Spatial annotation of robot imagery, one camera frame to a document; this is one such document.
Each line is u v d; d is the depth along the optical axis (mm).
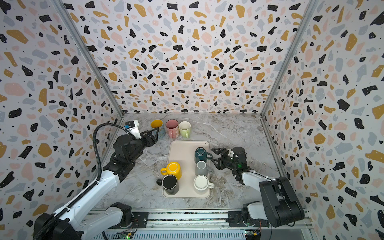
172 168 816
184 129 1004
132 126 652
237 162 693
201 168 816
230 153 836
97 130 551
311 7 716
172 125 1032
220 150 806
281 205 433
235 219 740
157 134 732
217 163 818
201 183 784
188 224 731
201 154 861
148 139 676
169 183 775
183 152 978
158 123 1023
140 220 733
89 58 872
